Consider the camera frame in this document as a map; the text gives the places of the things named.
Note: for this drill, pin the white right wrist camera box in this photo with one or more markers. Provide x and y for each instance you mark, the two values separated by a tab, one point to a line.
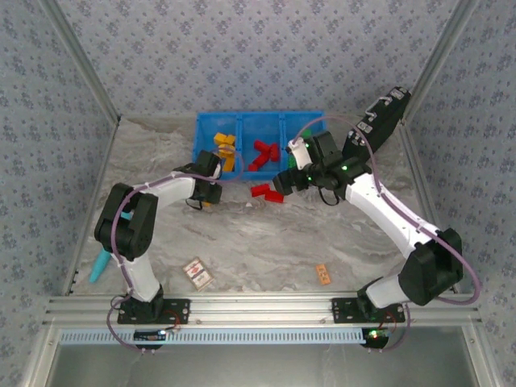
300	155

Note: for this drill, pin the black hard case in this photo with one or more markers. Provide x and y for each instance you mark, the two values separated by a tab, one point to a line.
387	117

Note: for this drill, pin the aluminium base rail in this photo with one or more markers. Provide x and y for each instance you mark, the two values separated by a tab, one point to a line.
258	308

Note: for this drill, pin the playing card box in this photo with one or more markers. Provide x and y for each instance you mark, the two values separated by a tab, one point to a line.
197	274

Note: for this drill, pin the large yellow curved lego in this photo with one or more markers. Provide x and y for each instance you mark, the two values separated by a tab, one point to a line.
227	152

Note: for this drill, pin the aluminium frame post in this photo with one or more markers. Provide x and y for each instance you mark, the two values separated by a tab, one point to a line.
481	359
82	60
440	56
40	359

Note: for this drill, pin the green lego brick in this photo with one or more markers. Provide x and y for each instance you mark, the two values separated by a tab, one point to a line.
291	162

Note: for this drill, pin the small circuit board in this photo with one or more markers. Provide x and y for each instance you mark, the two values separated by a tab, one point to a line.
375	334
149	335

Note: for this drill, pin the small orange tag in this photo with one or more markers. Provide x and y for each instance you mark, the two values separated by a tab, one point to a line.
322	275

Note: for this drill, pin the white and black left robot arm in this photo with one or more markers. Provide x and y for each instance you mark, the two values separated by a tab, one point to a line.
169	189

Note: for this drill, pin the aluminium side rail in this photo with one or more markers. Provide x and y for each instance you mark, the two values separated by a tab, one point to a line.
105	161
419	169

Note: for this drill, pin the teal pen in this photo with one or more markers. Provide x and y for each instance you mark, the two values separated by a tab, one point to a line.
98	268

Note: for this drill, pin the blue three-compartment plastic container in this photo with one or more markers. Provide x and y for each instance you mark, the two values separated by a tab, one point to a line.
205	133

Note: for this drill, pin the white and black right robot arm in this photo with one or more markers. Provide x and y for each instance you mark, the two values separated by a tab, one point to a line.
387	209

